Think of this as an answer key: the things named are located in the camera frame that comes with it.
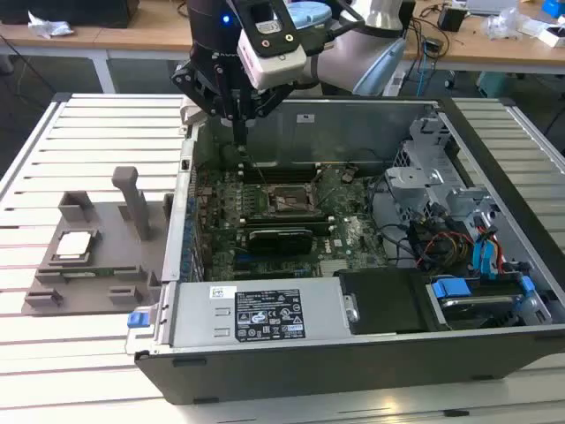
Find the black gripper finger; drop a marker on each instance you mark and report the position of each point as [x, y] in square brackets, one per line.
[271, 101]
[194, 86]

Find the silver CPU green edge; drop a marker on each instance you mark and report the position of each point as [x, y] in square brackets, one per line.
[73, 244]

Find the silver pale blue robot arm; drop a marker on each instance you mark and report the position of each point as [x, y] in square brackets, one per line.
[344, 57]

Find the CPU socket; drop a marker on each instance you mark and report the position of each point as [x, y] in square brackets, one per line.
[284, 194]

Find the white sticker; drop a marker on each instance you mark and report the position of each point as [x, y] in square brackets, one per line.
[306, 117]

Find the black RAM slot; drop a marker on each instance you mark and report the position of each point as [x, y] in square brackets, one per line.
[287, 172]
[282, 216]
[282, 222]
[287, 176]
[287, 168]

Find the large black box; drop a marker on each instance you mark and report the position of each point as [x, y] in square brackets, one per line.
[101, 11]

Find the pale blue teach pendant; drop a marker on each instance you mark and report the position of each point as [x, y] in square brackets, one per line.
[384, 70]

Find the green motherboard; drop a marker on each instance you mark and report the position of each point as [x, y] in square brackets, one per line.
[340, 203]

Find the white power strip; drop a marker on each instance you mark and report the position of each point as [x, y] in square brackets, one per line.
[393, 84]

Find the black graphics card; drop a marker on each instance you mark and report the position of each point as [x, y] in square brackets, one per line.
[278, 240]

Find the silver metal drive cage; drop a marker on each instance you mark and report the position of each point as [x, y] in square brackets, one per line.
[410, 176]

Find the crumpled white plastic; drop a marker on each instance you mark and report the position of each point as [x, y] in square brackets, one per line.
[48, 24]

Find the silver chipset heatsink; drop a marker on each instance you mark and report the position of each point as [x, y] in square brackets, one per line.
[334, 268]

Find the grey parts rack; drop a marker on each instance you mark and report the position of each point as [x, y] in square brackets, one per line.
[106, 247]

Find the small black power adapter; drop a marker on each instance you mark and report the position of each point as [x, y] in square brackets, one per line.
[450, 18]

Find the black regulatory label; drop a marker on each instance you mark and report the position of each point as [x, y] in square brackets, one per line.
[269, 315]

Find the green RAM stick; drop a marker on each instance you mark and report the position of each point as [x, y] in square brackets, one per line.
[88, 274]

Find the teal cabinet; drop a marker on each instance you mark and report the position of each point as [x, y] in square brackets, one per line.
[499, 84]

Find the silver power supply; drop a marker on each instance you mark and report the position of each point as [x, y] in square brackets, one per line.
[198, 318]

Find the black drive cover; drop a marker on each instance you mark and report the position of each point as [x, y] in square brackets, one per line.
[384, 300]

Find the blue case latch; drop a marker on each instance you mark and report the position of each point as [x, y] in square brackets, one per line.
[139, 320]

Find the clear plastic bag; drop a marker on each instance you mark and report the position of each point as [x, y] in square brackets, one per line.
[503, 24]

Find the hard disk in blue carrier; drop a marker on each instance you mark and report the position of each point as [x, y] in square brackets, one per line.
[450, 291]

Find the black open PC case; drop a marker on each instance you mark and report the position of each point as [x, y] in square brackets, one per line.
[309, 375]

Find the white cardboard box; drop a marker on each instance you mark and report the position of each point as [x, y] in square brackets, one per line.
[547, 36]

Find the small blue box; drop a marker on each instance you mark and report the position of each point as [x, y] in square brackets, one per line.
[552, 8]

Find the blue plastic bay latch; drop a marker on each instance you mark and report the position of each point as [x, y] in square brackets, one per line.
[528, 293]

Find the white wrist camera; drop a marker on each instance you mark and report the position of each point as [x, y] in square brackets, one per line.
[278, 66]

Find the wooden desk white frame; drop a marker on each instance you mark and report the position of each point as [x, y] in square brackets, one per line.
[485, 53]
[132, 31]

